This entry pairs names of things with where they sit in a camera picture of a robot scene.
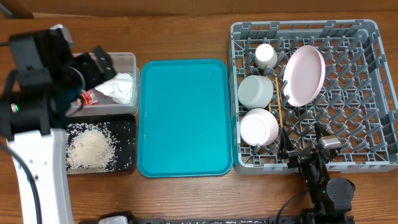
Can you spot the grey dish rack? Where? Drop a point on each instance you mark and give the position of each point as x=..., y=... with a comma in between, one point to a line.
x=357, y=102

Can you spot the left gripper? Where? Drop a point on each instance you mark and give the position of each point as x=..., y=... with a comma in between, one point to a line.
x=85, y=61

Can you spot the clear plastic bin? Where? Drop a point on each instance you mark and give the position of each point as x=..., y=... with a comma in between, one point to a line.
x=123, y=62

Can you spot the large pink plate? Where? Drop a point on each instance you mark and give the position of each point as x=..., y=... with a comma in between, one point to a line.
x=304, y=76

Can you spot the black plastic tray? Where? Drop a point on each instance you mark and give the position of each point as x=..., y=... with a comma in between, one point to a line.
x=127, y=143

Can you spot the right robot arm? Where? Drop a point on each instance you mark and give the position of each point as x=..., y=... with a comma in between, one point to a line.
x=331, y=197

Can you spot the white rice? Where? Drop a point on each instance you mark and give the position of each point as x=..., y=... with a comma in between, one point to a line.
x=90, y=149

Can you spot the white napkin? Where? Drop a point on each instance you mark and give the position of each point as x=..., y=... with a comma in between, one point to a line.
x=116, y=90

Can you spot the teal serving tray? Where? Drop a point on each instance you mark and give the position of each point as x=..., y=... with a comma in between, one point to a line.
x=184, y=119

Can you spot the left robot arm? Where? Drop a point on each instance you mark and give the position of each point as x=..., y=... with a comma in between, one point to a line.
x=35, y=107

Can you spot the small pink plate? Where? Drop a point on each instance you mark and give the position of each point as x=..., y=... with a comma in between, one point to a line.
x=259, y=127

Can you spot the grey bowl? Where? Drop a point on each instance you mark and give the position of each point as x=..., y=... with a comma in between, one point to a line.
x=255, y=91

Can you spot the red snack wrapper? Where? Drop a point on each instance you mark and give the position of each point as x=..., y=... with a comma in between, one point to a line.
x=87, y=98

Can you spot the white cup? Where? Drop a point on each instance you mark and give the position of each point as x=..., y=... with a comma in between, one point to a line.
x=265, y=56

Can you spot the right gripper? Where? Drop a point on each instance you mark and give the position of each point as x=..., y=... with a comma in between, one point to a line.
x=285, y=151

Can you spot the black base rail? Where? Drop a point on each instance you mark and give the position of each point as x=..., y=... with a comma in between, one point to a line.
x=269, y=220

